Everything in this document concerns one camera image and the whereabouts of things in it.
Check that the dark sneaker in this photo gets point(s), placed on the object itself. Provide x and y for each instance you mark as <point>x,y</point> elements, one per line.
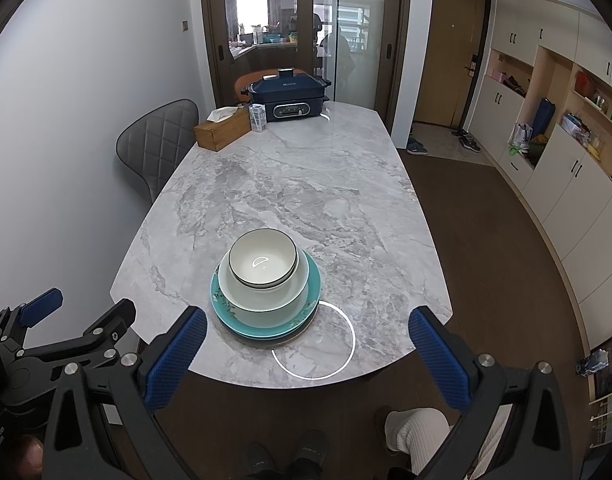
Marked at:
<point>470,143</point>
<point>458,132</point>

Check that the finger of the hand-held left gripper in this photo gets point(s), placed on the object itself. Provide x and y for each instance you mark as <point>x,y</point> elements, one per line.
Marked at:
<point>113,320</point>
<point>41,306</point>

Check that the large white bowl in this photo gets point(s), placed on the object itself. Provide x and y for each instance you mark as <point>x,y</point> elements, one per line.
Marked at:
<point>266,302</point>

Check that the white refrigerator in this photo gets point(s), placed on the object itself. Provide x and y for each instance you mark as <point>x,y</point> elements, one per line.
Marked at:
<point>358,40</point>

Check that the orange chair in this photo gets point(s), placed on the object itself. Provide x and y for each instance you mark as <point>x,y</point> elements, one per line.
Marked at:
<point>243,82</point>

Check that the dark rimmed patterned bowl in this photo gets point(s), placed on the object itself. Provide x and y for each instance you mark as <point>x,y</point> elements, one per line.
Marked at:
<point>261,260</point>

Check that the small milk carton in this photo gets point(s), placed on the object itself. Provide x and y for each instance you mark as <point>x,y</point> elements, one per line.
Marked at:
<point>258,119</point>

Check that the blue sneaker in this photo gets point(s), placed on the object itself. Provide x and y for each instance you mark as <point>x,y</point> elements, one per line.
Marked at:
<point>416,147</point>

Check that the teal floral plate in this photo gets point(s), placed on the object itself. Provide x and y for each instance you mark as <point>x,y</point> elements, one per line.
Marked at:
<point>258,335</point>
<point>216,297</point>

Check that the dark slipper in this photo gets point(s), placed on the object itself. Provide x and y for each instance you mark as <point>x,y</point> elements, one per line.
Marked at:
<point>311,452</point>
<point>260,460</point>

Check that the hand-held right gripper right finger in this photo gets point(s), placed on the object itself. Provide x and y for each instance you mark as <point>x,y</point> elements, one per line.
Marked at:
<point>438,360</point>

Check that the grey rimmed plate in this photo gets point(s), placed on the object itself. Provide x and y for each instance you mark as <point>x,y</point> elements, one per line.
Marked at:
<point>309,321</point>

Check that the dark blue electric cooker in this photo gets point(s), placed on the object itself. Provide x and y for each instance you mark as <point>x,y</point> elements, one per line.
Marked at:
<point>286,92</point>

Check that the glass sliding door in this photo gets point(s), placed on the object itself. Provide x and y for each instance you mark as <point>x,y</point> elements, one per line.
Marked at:
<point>371,25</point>

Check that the person's left hand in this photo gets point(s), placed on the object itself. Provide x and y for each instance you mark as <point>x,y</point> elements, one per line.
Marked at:
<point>28,455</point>

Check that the white shopping bag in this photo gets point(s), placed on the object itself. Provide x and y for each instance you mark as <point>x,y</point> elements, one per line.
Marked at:
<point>521,137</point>

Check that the white wall cabinets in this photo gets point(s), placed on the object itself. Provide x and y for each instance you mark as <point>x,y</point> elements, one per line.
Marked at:
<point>576,185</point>

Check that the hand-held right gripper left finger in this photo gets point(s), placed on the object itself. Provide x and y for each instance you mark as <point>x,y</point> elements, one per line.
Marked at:
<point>178,355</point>

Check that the blue bag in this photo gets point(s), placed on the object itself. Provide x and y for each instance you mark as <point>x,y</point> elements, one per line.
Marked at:
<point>542,117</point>

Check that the grey quilted chair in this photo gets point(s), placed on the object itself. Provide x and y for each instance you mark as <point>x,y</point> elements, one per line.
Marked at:
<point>155,145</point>

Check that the wooden entry door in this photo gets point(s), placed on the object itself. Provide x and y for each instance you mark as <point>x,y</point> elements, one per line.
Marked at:
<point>448,50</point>

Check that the white tissue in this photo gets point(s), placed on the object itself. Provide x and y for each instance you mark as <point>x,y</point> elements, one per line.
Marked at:
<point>221,115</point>

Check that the wooden tissue box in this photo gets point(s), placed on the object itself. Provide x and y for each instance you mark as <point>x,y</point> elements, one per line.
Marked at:
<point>220,132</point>

